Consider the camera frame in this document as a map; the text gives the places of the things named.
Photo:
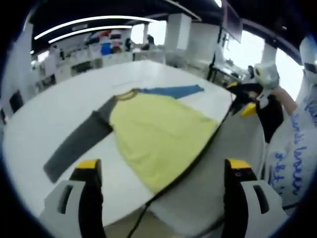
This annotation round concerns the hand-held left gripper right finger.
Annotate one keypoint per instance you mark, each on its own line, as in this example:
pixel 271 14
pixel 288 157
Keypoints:
pixel 235 198

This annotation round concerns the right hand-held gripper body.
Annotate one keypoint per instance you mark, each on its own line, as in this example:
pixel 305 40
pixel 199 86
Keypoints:
pixel 267 74

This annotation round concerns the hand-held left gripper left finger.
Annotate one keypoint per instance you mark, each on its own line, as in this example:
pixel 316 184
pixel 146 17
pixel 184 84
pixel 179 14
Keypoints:
pixel 86 198

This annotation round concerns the yellow garment blue grey sleeves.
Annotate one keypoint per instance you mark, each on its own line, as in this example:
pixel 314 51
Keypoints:
pixel 161 138

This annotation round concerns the person's right hand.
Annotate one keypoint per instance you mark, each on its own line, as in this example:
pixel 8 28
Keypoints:
pixel 280 96

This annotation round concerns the grey mesh office chair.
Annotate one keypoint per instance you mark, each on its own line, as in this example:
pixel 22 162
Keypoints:
pixel 210 173

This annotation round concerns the white chest device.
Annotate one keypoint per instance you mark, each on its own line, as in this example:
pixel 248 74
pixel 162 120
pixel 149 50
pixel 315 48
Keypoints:
pixel 309 57

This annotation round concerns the dark hanging screen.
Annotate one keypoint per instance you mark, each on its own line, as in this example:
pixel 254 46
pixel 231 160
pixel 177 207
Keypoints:
pixel 232 19

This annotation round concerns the white square pillar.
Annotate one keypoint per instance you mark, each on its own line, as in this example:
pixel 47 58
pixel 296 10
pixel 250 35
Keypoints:
pixel 179 37

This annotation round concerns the white counter cabinets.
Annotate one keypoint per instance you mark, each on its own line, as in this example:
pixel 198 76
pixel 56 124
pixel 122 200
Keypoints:
pixel 86 64

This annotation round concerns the blue box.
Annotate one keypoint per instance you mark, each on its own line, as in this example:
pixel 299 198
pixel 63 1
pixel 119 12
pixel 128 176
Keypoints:
pixel 105 48

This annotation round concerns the ceiling light strip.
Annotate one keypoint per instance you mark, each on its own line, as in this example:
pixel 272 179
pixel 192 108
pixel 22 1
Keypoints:
pixel 89 31
pixel 94 21

